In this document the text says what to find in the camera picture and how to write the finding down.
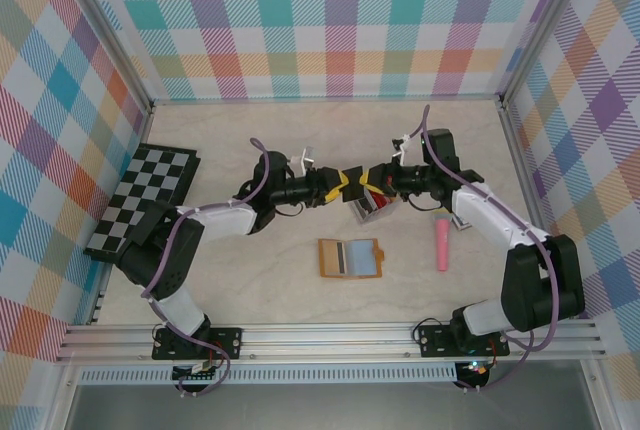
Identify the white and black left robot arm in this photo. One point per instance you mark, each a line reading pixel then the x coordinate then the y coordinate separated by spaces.
pixel 225 217

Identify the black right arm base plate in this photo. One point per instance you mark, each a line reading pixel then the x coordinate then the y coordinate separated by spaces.
pixel 435 340

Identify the small left circuit board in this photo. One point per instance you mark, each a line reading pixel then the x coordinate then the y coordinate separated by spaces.
pixel 200 370

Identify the aluminium left frame post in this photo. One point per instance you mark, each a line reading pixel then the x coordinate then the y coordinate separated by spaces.
pixel 107 32

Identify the aluminium right frame post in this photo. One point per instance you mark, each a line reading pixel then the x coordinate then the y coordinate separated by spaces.
pixel 542 25

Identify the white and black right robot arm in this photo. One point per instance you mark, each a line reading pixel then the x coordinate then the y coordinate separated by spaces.
pixel 480 210

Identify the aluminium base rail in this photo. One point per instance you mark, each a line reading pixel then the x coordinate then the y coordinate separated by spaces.
pixel 325 342

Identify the clear card box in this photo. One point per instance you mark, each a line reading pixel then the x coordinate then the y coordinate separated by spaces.
pixel 372 212

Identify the small circuit board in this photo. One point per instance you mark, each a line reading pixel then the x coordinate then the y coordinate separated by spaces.
pixel 200 370
pixel 477 367

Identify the aluminium frame post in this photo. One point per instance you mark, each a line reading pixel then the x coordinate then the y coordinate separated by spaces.
pixel 107 32
pixel 542 25

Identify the orange card holder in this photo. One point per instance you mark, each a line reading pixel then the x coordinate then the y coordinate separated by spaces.
pixel 362 257

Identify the red credit card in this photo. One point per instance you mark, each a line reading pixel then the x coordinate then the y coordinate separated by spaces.
pixel 380 200

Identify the pink tube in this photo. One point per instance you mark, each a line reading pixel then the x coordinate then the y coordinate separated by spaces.
pixel 443 242

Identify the gold credit card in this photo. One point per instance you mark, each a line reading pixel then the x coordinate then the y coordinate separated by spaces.
pixel 332 256

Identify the small right circuit board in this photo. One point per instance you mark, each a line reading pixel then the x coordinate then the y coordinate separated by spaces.
pixel 477 367

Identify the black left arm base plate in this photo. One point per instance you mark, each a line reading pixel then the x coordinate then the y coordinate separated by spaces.
pixel 227 342

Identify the black and grey chessboard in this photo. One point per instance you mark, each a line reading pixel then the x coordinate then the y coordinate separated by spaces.
pixel 145 185

